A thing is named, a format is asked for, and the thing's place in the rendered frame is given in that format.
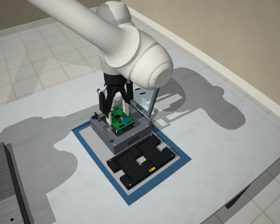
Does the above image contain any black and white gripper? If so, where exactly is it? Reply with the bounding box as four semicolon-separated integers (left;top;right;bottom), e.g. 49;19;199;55
97;72;133;125

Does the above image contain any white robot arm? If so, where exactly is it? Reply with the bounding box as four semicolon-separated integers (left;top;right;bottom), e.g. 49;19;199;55
26;0;173;90

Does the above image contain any green circuit board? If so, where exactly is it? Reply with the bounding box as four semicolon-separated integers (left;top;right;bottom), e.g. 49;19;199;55
111;106;134;131

